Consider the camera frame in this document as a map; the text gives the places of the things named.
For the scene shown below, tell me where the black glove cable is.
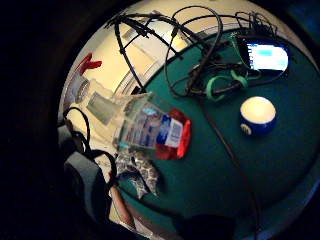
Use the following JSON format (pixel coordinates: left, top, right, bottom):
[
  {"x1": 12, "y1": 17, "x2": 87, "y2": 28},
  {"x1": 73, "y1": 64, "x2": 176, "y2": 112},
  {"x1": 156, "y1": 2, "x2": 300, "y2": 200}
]
[{"x1": 62, "y1": 106, "x2": 119, "y2": 189}]

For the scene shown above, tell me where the red plastic clip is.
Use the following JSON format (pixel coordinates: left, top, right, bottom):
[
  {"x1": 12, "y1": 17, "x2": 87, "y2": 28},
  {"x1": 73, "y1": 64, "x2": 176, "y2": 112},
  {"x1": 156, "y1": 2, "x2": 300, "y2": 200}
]
[{"x1": 77, "y1": 52, "x2": 103, "y2": 77}]

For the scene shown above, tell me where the clear plastic bottle red cap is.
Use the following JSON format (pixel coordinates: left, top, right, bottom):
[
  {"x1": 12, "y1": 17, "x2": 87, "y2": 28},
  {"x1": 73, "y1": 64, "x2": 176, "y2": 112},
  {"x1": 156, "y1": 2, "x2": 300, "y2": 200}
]
[{"x1": 112, "y1": 92, "x2": 193, "y2": 161}]

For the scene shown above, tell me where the smartphone with lit screen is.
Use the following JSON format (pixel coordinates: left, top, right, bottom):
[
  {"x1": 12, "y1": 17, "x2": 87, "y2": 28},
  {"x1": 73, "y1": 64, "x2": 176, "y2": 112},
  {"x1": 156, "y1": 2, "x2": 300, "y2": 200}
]
[{"x1": 242, "y1": 37, "x2": 291, "y2": 73}]

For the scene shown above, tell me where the black tripod stand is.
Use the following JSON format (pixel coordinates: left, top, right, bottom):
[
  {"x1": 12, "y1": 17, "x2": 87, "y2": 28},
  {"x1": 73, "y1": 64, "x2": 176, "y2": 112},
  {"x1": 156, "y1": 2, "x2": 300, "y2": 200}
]
[{"x1": 104, "y1": 12, "x2": 214, "y2": 94}]

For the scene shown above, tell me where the looped black cable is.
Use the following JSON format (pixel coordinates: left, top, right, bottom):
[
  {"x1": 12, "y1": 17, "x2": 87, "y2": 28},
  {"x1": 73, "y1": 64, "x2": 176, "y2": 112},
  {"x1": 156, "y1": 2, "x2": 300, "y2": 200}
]
[{"x1": 164, "y1": 5, "x2": 224, "y2": 99}]

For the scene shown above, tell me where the green strap loop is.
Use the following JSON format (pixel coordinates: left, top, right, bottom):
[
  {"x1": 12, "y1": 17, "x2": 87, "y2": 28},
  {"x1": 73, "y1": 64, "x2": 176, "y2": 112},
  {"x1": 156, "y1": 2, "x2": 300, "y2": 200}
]
[{"x1": 205, "y1": 69, "x2": 250, "y2": 102}]

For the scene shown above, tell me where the long black cable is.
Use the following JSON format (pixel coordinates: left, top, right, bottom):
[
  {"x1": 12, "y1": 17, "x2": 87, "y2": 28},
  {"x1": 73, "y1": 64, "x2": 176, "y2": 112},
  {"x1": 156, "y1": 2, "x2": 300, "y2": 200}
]
[{"x1": 196, "y1": 94, "x2": 264, "y2": 239}]

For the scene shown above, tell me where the blue and white billiard ball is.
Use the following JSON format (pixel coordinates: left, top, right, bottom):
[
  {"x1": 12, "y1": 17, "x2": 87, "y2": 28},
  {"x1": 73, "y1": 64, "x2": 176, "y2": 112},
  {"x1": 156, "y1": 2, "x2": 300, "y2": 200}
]
[{"x1": 239, "y1": 96, "x2": 278, "y2": 137}]

